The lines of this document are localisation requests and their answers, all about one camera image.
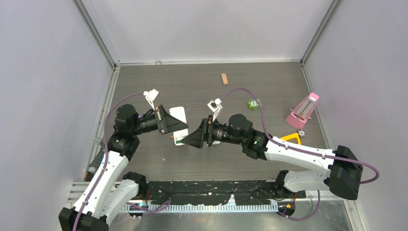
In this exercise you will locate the large white remote control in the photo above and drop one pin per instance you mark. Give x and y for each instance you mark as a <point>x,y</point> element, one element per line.
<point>182,131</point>

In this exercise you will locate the pink metronome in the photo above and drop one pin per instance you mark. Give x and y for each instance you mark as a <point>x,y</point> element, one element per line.
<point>299,116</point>

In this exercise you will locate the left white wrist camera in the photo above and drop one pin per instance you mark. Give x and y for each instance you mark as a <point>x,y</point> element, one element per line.
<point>150,97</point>

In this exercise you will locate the wooden block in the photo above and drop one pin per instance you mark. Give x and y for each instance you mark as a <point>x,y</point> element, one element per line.
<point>224,79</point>

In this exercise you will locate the small round poker chip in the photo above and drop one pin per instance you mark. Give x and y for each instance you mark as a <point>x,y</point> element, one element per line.
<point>301,133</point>

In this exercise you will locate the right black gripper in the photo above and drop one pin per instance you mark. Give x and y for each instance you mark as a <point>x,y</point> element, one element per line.
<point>204,134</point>

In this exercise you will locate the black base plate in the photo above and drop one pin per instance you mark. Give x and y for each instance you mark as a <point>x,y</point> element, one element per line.
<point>219,192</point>

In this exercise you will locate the yellow triangle frame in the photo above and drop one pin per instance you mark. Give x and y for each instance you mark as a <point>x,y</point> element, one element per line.
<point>294,136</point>

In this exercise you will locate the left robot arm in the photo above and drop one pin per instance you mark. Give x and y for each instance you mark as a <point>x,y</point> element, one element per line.
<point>101,202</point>

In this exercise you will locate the green monster cube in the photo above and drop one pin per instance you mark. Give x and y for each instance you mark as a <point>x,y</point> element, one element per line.
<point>254,104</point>

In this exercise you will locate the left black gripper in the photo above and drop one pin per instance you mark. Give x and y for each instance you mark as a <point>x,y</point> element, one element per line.
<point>161,115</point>

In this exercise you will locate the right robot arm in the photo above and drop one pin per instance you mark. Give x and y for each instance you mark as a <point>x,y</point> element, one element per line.
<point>337,171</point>

